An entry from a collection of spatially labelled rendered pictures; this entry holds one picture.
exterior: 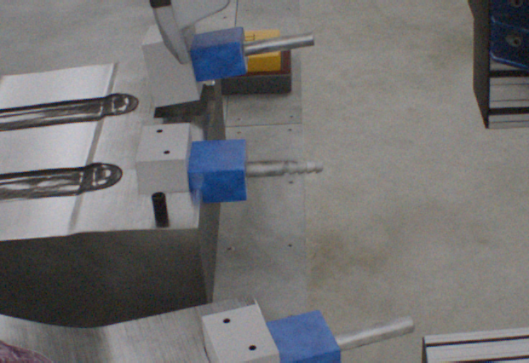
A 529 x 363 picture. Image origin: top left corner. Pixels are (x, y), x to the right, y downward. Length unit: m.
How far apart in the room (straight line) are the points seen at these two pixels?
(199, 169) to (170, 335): 0.13
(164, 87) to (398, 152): 1.66
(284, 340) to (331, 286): 1.43
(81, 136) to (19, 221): 0.12
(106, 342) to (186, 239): 0.10
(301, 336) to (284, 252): 0.19
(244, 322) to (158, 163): 0.15
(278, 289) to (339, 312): 1.23
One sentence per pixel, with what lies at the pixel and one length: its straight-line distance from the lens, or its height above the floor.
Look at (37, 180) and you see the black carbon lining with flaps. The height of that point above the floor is 0.88.
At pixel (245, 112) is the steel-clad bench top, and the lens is 1.07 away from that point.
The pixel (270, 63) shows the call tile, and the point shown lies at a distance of 1.10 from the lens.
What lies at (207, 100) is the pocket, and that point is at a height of 0.87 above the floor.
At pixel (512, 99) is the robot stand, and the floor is 0.76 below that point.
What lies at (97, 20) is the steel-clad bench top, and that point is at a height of 0.80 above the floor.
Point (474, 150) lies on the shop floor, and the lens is 2.53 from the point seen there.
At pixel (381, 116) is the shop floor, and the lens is 2.65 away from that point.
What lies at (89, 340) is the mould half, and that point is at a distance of 0.73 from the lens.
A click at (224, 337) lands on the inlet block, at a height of 0.88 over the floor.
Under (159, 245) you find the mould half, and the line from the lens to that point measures 0.78.
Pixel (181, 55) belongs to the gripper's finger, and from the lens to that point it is 0.86.
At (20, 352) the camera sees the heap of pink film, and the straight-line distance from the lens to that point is 0.67.
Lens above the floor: 1.33
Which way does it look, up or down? 33 degrees down
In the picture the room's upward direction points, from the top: 5 degrees counter-clockwise
